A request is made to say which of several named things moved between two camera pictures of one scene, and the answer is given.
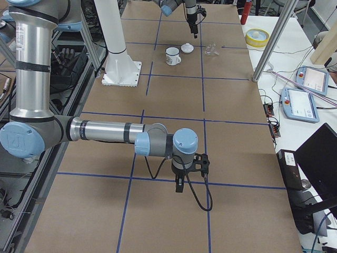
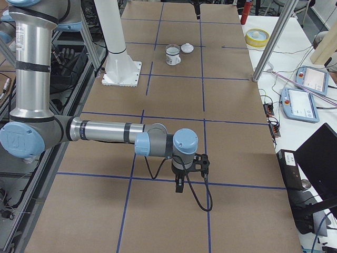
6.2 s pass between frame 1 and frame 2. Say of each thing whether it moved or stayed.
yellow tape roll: stayed
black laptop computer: stayed
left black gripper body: moved
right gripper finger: stayed
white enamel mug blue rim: stayed
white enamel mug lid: stayed
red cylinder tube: stayed
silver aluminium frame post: stayed
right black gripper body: stayed
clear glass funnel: moved
